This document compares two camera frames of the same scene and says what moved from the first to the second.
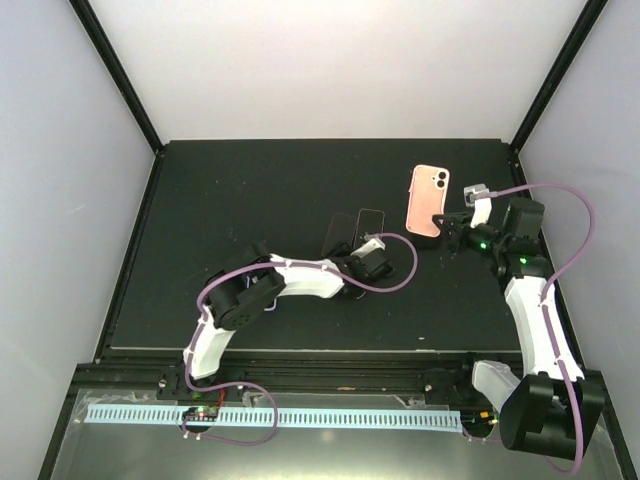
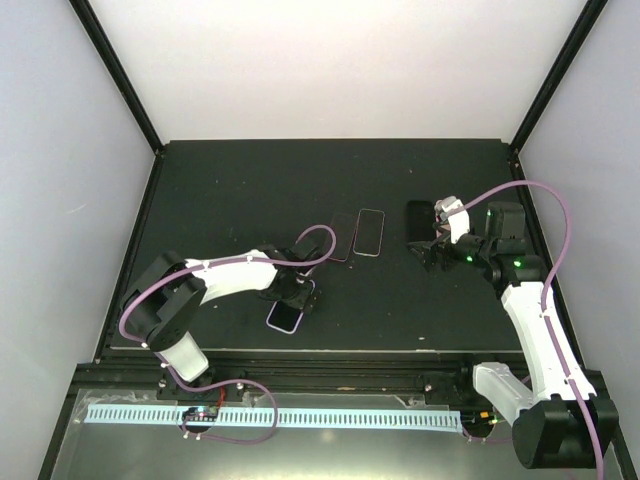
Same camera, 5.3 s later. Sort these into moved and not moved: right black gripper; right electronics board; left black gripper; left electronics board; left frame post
Moved: right black gripper; left black gripper
Not moved: left frame post; left electronics board; right electronics board
